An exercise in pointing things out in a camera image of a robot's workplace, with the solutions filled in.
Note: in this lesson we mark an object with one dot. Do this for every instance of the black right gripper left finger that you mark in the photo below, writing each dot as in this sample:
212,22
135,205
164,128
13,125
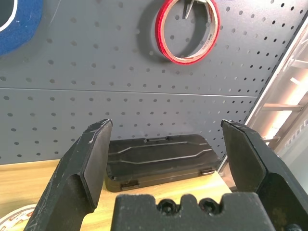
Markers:
72,180

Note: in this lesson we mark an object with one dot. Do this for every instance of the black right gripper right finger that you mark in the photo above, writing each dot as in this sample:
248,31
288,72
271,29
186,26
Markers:
245,156

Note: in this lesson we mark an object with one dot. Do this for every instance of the white tape roll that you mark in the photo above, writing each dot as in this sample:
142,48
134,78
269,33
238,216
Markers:
14,216

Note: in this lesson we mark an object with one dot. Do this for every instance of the grey metal pegboard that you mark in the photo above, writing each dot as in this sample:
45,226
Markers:
72,108

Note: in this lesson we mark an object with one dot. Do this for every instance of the brown wooden shelf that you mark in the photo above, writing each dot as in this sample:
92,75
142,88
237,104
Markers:
284,107

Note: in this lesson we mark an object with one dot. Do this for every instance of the black plastic tool case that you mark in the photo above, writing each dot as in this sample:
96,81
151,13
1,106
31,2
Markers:
156,163

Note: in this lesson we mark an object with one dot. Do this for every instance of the red tape roll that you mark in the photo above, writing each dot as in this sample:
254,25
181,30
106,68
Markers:
159,33

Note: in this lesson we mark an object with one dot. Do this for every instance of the silver tape peg hook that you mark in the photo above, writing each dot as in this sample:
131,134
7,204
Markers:
187,10

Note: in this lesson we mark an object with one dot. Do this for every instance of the blue tape roll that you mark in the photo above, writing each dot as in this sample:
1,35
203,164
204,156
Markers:
21,31

